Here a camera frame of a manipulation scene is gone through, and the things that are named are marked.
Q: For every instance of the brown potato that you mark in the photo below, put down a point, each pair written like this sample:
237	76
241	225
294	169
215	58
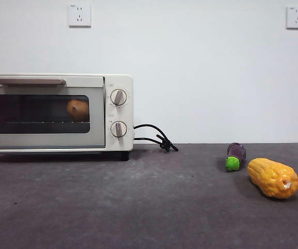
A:
78	110

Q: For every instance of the cream oven knob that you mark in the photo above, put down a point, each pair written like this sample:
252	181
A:
118	129
119	98

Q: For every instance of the cream toaster oven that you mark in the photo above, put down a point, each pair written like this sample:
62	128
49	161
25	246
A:
119	114

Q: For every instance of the purple toy eggplant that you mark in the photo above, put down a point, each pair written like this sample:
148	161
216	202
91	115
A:
237	152

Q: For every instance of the yellow toy corn cob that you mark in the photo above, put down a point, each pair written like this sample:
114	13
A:
268	176

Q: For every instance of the white wall socket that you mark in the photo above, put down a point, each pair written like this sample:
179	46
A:
297	18
80	15

